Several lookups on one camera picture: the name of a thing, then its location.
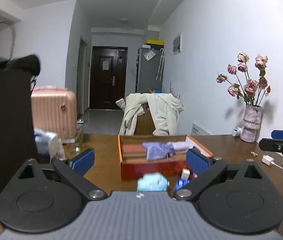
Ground red cardboard box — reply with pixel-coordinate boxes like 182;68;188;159
118;135;214;180

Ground cream jacket on chair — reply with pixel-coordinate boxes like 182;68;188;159
116;93;183;136

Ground small white bottle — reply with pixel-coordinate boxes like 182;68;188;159
231;127;243;137

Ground grey refrigerator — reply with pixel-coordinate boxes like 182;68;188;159
135;48;163;93

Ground pink suitcase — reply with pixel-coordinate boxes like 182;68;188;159
31;86;77;140

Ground orange scouring sponge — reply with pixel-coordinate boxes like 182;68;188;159
121;144;147;159

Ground purple checked cloth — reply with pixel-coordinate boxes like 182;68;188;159
142;142;173;161

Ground lavender fluffy towel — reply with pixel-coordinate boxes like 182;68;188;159
170;141;190;154

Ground white charger plug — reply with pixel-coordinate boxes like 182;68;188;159
261;155;283;170

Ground blue tissue pack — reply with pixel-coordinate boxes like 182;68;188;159
174;178;191;191

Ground black monitor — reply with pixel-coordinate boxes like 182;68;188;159
0;65;40;205

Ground dried pink roses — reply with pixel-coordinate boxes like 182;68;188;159
216;52;271;107

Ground light blue plush toy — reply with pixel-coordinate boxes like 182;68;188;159
137;173;170;192

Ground dark entrance door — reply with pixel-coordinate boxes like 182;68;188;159
89;46;128;110

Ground pink textured vase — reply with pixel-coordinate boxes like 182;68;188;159
240;105;262;143

